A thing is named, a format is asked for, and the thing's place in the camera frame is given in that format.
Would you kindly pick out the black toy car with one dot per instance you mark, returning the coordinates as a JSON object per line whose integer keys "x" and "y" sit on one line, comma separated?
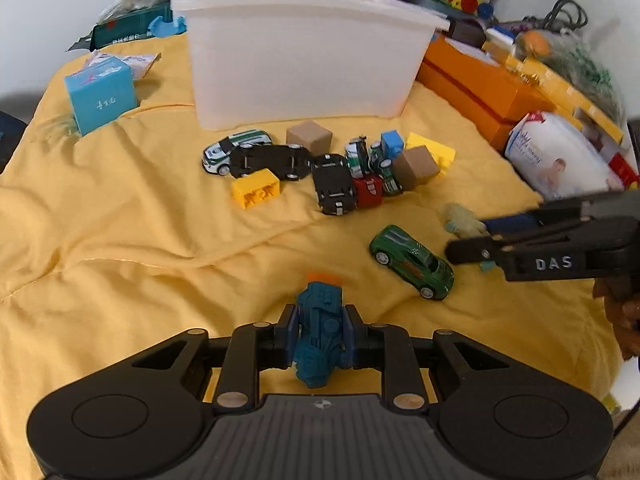
{"x": 270, "y": 160}
{"x": 334, "y": 185}

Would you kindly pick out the teal toy vehicle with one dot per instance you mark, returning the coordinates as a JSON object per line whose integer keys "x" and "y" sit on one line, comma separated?
{"x": 317, "y": 320}

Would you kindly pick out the long yellow building block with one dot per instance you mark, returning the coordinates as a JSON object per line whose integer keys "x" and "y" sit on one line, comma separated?
{"x": 435, "y": 150}

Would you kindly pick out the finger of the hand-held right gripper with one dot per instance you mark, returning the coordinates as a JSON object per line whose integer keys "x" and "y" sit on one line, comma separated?
{"x": 510, "y": 223}
{"x": 470, "y": 251}

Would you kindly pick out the black power adapter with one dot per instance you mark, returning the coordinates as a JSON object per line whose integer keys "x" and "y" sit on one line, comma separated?
{"x": 467, "y": 32}

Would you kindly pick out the white wet wipe packets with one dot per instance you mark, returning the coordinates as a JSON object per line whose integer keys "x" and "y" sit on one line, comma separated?
{"x": 140, "y": 62}

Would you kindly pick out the pale green toy piece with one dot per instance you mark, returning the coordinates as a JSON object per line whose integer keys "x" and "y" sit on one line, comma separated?
{"x": 462, "y": 220}

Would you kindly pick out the tray of colourful shapes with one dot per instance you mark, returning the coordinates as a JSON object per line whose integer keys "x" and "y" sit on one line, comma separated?
{"x": 450, "y": 2}

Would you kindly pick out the clear mesh bag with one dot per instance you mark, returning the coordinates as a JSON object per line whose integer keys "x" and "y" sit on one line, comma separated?
{"x": 580, "y": 60}

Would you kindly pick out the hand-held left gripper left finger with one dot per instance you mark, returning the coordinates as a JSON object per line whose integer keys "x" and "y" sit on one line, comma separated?
{"x": 287, "y": 334}

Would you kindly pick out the red toy car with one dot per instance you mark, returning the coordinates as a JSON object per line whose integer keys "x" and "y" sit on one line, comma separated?
{"x": 367, "y": 191}

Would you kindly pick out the orange building block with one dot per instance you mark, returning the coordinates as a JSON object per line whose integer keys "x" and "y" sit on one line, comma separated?
{"x": 325, "y": 277}

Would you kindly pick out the person's right hand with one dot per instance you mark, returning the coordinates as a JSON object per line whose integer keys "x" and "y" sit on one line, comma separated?
{"x": 622, "y": 310}

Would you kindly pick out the small yellow building block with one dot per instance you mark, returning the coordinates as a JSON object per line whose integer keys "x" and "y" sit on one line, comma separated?
{"x": 257, "y": 190}

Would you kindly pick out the blue plastic toy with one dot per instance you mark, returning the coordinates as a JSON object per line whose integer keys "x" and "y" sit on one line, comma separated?
{"x": 167, "y": 27}

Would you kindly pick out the white baby wipes pack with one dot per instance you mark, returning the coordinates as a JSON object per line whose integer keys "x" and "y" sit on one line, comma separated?
{"x": 560, "y": 160}

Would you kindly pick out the dark blue bag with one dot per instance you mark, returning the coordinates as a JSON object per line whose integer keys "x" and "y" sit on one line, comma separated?
{"x": 7, "y": 135}

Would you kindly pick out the tan wooden cube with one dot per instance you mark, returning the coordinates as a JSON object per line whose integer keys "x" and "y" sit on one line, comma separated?
{"x": 417, "y": 167}
{"x": 309, "y": 136}

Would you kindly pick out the dark green sports toy car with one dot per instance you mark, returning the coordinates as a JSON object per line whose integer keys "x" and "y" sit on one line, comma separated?
{"x": 412, "y": 260}

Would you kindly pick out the orange box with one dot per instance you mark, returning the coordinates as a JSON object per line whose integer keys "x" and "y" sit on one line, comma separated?
{"x": 475, "y": 90}

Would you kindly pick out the green tissue pack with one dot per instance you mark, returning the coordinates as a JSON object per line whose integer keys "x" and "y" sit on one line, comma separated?
{"x": 125, "y": 27}

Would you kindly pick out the small dark green toy car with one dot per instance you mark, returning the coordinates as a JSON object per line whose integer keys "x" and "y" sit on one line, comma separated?
{"x": 386, "y": 170}

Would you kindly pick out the white green striped toy car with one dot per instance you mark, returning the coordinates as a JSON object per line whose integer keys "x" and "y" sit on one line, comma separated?
{"x": 235, "y": 147}

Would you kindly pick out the yellow blanket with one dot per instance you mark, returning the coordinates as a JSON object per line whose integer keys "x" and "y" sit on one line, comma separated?
{"x": 125, "y": 260}

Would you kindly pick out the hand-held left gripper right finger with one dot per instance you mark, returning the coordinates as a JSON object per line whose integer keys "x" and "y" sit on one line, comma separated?
{"x": 352, "y": 335}

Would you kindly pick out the small blue building block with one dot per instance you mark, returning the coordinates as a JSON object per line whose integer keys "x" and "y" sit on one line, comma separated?
{"x": 391, "y": 144}

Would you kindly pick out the light blue cardboard box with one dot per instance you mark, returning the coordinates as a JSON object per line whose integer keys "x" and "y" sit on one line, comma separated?
{"x": 102, "y": 97}

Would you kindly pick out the small red box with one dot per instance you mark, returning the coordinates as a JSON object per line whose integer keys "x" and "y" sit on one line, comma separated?
{"x": 625, "y": 170}

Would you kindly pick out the flat yellow box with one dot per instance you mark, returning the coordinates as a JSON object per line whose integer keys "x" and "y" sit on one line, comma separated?
{"x": 565, "y": 87}

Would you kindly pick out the white plastic bin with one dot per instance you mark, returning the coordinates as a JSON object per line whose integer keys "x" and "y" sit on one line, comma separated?
{"x": 300, "y": 60}

